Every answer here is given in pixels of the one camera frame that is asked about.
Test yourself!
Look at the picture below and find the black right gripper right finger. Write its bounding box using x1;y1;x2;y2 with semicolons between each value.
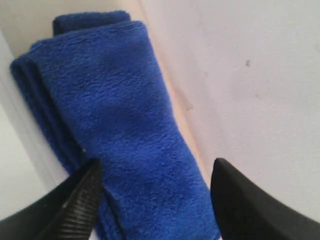
210;158;320;240

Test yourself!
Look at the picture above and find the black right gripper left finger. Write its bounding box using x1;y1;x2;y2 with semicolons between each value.
0;159;102;240

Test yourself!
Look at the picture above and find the blue cloth eraser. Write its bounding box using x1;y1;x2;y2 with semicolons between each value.
10;11;220;240

